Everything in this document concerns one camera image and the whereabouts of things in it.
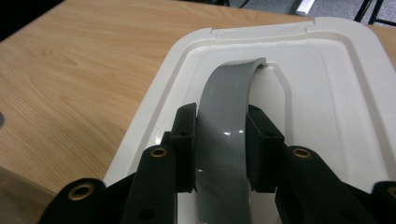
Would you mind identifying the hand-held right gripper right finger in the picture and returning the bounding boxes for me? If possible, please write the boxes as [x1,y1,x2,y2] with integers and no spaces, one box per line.
[247,105,286,193]

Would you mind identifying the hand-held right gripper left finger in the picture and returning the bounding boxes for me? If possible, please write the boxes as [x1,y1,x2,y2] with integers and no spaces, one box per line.
[163,102,198,194]

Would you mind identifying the black folding chair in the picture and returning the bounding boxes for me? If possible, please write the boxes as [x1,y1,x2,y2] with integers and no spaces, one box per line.
[354,0,396,28]

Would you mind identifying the white desk frame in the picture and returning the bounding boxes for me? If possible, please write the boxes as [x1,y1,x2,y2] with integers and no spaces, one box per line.
[288,0,318,16]

